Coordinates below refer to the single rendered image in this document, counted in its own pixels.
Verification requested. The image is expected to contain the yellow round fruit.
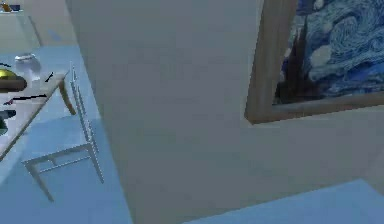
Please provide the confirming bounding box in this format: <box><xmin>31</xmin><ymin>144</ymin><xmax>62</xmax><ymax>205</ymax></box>
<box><xmin>0</xmin><ymin>68</ymin><xmax>18</xmax><ymax>80</ymax></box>

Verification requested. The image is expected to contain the long black knife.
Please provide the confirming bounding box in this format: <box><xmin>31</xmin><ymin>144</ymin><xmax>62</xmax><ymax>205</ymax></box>
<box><xmin>3</xmin><ymin>94</ymin><xmax>48</xmax><ymax>106</ymax></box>

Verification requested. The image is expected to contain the white slatted chair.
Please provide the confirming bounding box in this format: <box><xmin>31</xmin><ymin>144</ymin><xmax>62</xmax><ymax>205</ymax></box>
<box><xmin>21</xmin><ymin>61</ymin><xmax>105</xmax><ymax>203</ymax></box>

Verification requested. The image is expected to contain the blue swirl framed painting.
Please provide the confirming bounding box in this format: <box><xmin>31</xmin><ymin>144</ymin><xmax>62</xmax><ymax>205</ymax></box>
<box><xmin>244</xmin><ymin>0</ymin><xmax>384</xmax><ymax>125</ymax></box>

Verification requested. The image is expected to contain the clear glass jar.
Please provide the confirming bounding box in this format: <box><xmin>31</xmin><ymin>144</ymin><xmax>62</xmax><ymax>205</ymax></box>
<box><xmin>13</xmin><ymin>53</ymin><xmax>42</xmax><ymax>82</ymax></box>

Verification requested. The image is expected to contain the pale wooden table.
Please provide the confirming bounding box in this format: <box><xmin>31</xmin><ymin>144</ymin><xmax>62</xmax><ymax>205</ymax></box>
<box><xmin>0</xmin><ymin>68</ymin><xmax>78</xmax><ymax>162</ymax></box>

